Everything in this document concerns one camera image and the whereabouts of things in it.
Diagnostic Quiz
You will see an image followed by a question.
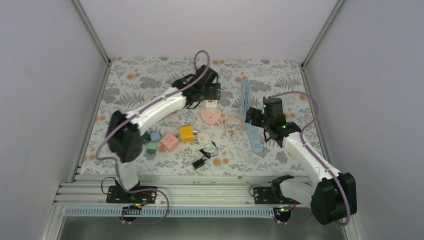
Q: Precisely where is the white cube socket with sticker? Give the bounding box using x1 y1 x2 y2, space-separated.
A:
205 100 219 113

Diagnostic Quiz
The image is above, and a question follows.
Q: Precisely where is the pink round power socket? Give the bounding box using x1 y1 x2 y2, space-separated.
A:
200 108 222 125

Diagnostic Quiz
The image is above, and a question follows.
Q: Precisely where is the pink cube socket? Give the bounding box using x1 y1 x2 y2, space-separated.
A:
160 133 180 153

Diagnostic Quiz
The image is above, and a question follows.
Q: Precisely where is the blue cube socket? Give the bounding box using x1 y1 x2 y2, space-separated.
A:
149 131 162 143

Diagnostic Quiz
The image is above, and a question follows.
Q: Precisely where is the floral table mat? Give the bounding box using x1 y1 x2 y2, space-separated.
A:
80 57 313 177

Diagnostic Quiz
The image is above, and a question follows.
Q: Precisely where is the light green cube socket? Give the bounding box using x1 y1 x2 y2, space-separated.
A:
146 142 158 154

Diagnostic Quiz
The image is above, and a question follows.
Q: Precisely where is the dark green cube socket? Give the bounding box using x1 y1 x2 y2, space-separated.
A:
141 132 151 145

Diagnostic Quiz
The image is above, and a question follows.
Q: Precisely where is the yellow cube socket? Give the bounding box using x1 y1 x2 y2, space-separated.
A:
179 125 195 144

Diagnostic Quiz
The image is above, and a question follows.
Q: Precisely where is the blue power strip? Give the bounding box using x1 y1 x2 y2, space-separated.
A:
245 123 263 154

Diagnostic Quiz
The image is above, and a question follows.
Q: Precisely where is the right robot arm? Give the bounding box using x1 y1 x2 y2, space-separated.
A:
245 98 357 225

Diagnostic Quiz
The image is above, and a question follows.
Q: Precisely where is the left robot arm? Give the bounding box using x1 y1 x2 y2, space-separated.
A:
105 65 221 204

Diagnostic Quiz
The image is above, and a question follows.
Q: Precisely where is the black power adapter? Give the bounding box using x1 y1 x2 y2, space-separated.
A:
192 141 219 170

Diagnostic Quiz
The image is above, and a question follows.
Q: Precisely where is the white cube adapter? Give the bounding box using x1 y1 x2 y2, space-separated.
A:
196 131 212 146

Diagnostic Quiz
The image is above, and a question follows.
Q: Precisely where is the aluminium rail base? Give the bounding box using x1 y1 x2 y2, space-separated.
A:
53 174 274 208

